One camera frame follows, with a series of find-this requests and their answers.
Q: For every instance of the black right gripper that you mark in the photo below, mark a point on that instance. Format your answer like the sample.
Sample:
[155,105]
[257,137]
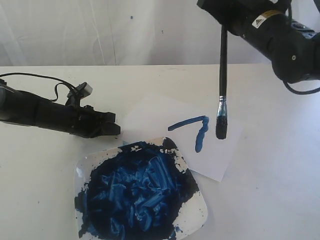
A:
[248,19]

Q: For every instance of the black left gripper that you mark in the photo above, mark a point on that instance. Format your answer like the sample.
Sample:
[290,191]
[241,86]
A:
[87,123]

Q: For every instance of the black paintbrush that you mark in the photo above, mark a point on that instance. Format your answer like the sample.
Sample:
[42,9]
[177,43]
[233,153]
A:
[221,127]

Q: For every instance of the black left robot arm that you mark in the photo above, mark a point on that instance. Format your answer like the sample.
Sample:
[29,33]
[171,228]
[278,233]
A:
[23,108]

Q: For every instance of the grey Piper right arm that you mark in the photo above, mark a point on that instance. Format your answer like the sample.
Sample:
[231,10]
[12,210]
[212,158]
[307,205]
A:
[292,48]

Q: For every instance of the white square plate blue paint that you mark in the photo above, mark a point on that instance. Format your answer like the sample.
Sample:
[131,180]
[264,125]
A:
[139,191]

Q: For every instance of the white paper sheet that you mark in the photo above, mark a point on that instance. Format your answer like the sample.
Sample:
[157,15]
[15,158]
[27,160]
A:
[152,116]

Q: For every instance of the white backdrop cloth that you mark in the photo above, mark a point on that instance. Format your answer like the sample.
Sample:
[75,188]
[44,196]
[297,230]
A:
[106,33]

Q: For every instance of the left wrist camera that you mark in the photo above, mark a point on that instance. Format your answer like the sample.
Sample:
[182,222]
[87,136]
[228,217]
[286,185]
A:
[83,90]

